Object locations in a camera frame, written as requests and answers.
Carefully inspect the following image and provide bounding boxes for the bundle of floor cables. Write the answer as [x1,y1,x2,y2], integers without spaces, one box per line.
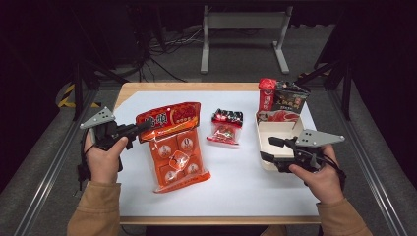
[131,26,205,83]

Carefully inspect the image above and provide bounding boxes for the grey metal floor rail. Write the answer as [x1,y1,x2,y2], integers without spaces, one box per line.
[328,89,409,236]
[13,88,99,236]

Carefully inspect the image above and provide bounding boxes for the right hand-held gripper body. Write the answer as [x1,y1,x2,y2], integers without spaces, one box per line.
[276,128,346,174]

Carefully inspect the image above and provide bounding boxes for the large orange cube seasoning packet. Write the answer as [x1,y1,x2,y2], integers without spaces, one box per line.
[135,101,211,194]

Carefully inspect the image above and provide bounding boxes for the white table mat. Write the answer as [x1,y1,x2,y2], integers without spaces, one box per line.
[112,90,321,217]

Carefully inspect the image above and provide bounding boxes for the person's left hand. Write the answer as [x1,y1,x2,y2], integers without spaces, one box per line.
[83,132,130,185]

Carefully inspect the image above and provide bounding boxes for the right hand-held gripper cable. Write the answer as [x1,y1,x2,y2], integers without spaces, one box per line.
[323,153,348,193]

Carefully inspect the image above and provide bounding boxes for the person's right hand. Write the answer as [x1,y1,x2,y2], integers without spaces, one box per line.
[288,144,345,205]

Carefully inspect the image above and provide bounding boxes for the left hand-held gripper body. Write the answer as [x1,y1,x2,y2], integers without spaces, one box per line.
[79,106,141,152]

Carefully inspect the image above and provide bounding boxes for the left hand-held gripper cable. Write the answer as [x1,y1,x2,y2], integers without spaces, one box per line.
[77,129,96,192]

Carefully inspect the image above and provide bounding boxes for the red black soup base packet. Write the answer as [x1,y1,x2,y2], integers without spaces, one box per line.
[258,77,311,124]

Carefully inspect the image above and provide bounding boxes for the hand-held gripper cable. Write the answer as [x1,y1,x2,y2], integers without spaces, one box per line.
[323,153,348,193]
[77,129,96,192]

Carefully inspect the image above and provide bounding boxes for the white divided plastic container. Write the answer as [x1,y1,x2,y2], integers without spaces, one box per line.
[254,109,307,172]

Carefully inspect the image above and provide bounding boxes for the grey metal stand frame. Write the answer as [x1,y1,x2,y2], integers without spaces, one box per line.
[200,4,294,75]

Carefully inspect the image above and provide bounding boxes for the small red black snack packet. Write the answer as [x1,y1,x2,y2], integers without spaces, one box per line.
[206,108,244,146]

